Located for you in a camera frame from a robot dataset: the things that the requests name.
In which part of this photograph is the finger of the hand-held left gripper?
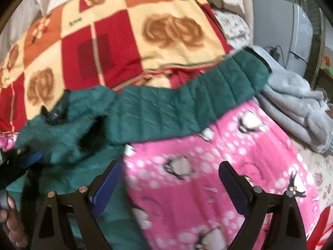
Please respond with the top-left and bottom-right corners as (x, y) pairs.
(14, 147), (43, 170)

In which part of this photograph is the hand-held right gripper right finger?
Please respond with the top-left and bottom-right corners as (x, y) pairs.
(218, 161), (309, 250)

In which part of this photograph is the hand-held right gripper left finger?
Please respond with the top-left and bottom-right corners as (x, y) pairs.
(31, 160), (123, 250)

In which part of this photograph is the green quilted jacket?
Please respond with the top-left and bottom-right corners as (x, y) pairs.
(5, 48), (272, 250)

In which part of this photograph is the person's left hand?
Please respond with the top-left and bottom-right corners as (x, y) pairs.
(0, 195), (30, 248)

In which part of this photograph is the pink penguin print blanket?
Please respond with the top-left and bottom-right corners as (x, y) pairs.
(0, 99), (321, 250)

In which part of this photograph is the red and white striped cloth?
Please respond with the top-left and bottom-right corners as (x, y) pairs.
(306, 208), (333, 250)

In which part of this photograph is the grey fleece garment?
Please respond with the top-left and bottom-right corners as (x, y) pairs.
(253, 45), (333, 155)

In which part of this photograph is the rose print checked blanket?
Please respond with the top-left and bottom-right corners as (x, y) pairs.
(0, 0), (235, 136)

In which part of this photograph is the white appliance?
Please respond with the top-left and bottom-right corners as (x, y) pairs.
(252, 0), (314, 78)

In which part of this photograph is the black cable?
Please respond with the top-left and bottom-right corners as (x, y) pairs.
(264, 44), (285, 63)

